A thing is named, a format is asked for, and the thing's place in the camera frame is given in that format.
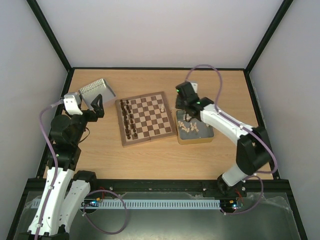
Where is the light chess piece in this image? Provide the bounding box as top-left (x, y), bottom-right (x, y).
top-left (160, 104), bottom-right (165, 113)

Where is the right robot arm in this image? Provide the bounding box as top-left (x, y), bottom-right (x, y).
top-left (175, 96), bottom-right (272, 196)

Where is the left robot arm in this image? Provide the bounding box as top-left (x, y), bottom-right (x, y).
top-left (18, 92), bottom-right (105, 240)

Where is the pile of light chess pieces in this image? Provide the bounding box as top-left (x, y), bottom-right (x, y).
top-left (177, 113), bottom-right (200, 133)

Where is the row of dark chess pieces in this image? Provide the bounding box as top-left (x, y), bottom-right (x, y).
top-left (120, 99), bottom-right (138, 140)

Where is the wooden chess board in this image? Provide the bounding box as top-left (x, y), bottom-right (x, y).
top-left (115, 91), bottom-right (177, 147)

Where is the silver embossed tin lid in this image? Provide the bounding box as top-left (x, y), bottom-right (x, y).
top-left (78, 78), bottom-right (117, 110)

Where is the gold tin box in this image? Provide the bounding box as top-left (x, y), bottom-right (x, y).
top-left (174, 110), bottom-right (215, 145)

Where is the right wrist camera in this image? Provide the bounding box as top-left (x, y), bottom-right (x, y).
top-left (175, 81), bottom-right (199, 102)

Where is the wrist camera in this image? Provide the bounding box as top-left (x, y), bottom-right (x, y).
top-left (63, 92), bottom-right (83, 116)
top-left (175, 81), bottom-right (199, 102)

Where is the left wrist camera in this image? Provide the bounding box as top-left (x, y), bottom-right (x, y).
top-left (63, 92), bottom-right (83, 116)

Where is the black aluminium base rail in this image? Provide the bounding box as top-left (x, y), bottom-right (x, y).
top-left (22, 178), bottom-right (293, 198)

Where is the light blue cable duct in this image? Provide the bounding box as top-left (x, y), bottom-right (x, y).
top-left (29, 197), bottom-right (222, 210)

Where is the black enclosure frame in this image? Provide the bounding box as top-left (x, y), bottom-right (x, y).
top-left (7, 0), bottom-right (308, 240)

